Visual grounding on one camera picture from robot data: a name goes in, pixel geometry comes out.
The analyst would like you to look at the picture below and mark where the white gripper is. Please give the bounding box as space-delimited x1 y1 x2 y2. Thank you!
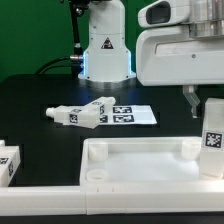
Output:
136 25 224 118

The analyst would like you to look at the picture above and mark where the white desk top tray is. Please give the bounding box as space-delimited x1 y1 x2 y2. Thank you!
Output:
80 136 224 190

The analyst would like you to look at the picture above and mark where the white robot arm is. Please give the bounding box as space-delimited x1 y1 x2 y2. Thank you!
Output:
69 0 224 116

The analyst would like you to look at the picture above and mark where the white paper marker sheet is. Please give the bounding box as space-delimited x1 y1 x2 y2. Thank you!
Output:
100 105 157 125

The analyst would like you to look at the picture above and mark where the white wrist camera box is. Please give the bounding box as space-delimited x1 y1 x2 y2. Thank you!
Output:
138 0 191 28

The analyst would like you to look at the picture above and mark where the white L-shaped fence wall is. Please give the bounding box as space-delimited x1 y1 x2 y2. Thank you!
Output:
0 183 224 216

